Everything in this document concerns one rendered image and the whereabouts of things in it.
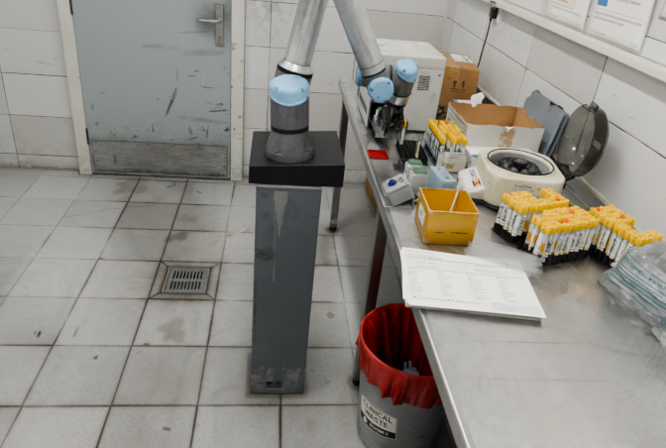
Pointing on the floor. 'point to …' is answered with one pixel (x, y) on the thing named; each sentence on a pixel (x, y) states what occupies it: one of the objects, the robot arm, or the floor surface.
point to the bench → (523, 335)
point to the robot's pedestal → (282, 285)
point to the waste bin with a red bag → (395, 383)
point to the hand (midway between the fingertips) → (385, 131)
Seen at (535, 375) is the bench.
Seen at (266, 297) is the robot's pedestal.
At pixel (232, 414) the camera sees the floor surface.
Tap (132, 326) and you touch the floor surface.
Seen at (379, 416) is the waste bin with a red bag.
